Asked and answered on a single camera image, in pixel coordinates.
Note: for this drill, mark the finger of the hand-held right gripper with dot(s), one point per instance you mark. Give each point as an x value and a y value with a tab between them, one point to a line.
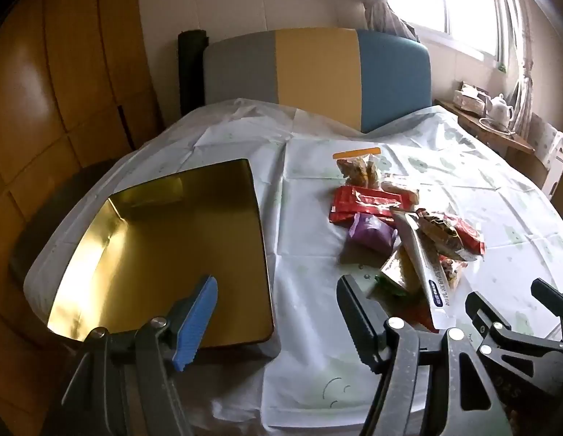
488	318
551	297

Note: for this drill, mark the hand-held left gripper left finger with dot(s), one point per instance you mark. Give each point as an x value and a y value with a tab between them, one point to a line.
197	322

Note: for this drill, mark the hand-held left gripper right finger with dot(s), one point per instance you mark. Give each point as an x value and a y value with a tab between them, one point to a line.
361	322

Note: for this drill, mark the green cracker packet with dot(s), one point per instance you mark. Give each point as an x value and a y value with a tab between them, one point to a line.
398	272

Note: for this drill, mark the silver long snack packet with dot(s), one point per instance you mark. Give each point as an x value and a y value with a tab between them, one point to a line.
424	272

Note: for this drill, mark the plain red snack packet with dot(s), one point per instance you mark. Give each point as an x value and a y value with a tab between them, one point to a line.
470	235

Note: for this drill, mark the gold metal tin tray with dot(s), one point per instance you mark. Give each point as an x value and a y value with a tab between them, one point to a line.
172	236

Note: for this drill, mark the purple snack packet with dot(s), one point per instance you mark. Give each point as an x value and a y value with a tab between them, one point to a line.
371	231

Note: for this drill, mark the brown gold printed packet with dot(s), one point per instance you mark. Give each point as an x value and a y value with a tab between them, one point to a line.
438	230

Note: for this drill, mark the red packet white print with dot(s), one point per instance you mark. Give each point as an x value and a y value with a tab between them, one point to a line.
367	204

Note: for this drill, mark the clear biscuit packet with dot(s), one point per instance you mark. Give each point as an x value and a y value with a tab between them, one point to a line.
401	190

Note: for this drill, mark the clear zip bag orange top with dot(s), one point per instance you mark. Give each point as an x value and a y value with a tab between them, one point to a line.
357	168

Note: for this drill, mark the white patterned chair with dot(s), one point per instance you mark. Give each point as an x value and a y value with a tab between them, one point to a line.
554	150

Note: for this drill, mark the wooden side table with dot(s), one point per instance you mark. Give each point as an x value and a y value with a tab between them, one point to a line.
495	134

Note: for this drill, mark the dark chair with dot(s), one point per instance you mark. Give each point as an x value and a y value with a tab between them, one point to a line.
49	218

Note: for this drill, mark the white teapot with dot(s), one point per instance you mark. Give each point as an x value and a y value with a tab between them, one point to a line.
498	111

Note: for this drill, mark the tissue box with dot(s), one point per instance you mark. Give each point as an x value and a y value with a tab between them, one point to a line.
467	97

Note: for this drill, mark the white patterned curtain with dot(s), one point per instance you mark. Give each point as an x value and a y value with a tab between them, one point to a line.
524	77
381	4

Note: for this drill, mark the black rolled mat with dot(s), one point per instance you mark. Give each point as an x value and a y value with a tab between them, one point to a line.
192	68

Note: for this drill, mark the grey yellow blue headboard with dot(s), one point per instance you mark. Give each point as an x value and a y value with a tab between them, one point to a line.
317	68

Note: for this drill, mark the wooden wardrobe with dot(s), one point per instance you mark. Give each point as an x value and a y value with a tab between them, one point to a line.
81	77

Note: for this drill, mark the bright window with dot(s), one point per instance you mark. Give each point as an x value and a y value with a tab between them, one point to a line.
449	0

